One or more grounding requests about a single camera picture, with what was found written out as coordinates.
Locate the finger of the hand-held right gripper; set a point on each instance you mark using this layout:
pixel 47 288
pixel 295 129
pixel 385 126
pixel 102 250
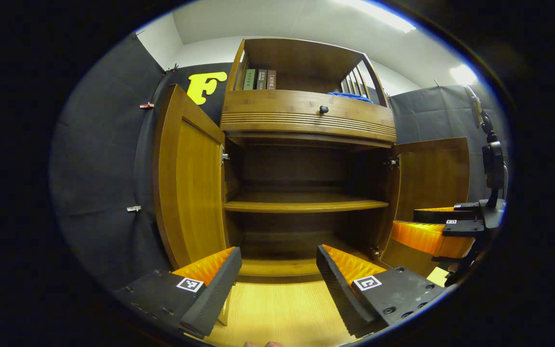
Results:
pixel 417 236
pixel 441 216

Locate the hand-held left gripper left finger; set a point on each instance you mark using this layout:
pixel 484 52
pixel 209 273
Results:
pixel 217 286

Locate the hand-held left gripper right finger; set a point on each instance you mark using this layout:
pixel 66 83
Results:
pixel 337 289

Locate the wooden shoe cabinet door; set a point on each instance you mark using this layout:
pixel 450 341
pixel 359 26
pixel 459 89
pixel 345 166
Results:
pixel 431 178
pixel 191 188

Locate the wooden cabinet shelf board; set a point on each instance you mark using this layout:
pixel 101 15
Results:
pixel 306 205

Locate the silver clip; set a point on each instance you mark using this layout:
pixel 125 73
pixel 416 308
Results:
pixel 133 208

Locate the blue cloth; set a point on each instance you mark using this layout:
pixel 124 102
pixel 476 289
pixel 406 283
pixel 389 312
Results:
pixel 352 97

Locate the black round drawer knob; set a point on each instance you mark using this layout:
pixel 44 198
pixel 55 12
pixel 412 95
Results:
pixel 323 109

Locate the wooden ribbed drawer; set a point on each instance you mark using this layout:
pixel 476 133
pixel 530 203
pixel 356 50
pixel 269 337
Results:
pixel 272 103

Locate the copper clip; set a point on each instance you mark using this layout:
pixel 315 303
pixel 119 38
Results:
pixel 147 105

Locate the green book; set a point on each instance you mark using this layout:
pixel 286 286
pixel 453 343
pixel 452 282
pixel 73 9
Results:
pixel 250 79

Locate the dark grey book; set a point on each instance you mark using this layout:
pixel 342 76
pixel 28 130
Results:
pixel 261 79

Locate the brown book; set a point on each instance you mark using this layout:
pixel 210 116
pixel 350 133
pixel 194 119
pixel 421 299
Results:
pixel 271 79

